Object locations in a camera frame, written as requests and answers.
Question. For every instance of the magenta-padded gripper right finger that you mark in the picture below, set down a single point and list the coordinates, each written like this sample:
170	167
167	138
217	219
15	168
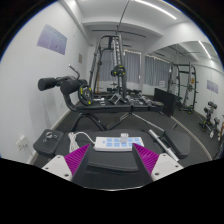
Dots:
146	158

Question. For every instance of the purple wall poster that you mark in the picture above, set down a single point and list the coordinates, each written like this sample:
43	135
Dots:
212	86
51	39

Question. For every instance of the small white charger block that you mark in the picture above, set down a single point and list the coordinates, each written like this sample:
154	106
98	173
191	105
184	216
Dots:
124	137

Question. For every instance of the black dumbbell stand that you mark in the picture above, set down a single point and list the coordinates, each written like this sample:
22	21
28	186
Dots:
210	116

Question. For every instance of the white wall socket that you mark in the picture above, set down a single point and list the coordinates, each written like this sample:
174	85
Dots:
21	142

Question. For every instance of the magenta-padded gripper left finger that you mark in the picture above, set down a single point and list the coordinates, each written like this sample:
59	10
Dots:
77	158

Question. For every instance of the black upright panel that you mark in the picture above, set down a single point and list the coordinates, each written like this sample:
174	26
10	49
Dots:
164	100

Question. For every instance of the chrome barbell bar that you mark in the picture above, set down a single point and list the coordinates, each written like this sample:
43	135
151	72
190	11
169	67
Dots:
164	145

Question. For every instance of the black yellow weight plate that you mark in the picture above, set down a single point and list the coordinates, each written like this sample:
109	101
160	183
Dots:
118	70
85	95

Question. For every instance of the black weight bench with rollers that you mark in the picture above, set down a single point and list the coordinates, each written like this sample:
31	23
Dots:
110	107

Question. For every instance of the chrome dumbbell group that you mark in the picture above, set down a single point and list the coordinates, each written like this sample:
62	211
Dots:
138	99

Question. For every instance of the black power rack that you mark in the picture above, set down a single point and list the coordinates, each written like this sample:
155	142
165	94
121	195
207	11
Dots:
117	53
191	83

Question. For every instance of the small brown wall plaque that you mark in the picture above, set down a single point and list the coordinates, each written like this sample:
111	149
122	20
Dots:
80	58

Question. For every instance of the black rounded seat pad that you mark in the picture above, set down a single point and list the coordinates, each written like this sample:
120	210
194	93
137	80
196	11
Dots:
178	141

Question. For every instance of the black square bench pad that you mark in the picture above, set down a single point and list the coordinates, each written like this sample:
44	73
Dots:
46	145

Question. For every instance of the black padded bench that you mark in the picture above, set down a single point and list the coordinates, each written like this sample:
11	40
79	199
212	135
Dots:
110	161

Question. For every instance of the long ceiling light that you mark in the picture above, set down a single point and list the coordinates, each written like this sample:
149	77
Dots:
156	8
204	49

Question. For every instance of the white power strip blue sockets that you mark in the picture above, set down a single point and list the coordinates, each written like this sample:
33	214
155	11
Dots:
106	144

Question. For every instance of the grey window curtain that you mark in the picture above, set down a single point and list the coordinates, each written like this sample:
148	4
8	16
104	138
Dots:
156	70
133	66

